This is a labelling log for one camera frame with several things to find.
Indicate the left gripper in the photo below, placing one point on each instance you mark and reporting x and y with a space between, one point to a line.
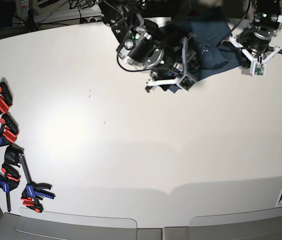
254 47

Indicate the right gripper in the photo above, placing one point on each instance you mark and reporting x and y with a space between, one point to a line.
166 66

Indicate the blue T-shirt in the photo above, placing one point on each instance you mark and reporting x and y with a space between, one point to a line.
207 30

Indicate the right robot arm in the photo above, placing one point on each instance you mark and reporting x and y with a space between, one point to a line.
137 36

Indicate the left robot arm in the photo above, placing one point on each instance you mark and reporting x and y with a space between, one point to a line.
267 16

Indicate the right grey chair back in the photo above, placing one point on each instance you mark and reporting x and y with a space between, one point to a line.
254 225

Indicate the grey chair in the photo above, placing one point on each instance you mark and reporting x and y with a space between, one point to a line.
254 225
13 227

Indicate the bottom blue red bar clamp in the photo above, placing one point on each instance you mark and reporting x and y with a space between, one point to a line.
34 192

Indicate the left grey chair back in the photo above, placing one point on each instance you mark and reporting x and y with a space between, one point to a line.
13 227

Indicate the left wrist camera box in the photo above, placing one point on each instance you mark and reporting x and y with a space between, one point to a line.
258 69

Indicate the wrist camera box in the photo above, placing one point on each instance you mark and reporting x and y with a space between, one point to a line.
258 69
186 82

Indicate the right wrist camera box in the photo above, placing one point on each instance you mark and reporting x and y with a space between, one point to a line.
186 82

